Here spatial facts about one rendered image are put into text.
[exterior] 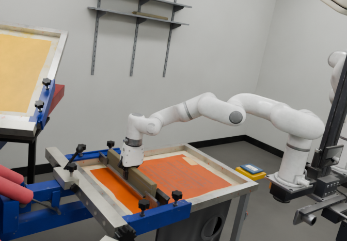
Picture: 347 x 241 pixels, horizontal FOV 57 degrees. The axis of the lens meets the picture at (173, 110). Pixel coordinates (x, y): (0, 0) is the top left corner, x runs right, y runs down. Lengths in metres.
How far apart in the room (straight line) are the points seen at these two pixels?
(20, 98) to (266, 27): 4.20
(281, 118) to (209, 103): 0.27
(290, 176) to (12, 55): 1.63
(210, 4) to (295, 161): 3.22
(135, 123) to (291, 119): 0.62
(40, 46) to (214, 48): 2.85
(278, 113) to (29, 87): 1.29
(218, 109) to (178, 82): 2.96
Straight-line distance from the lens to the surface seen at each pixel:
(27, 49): 2.13
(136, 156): 1.44
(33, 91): 1.86
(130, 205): 1.39
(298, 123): 1.28
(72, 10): 3.33
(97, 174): 1.60
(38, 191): 1.30
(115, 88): 3.66
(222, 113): 1.24
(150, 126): 1.33
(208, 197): 1.47
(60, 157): 1.56
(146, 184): 1.36
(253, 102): 1.32
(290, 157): 1.40
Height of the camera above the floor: 1.69
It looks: 15 degrees down
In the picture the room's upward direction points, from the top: 9 degrees clockwise
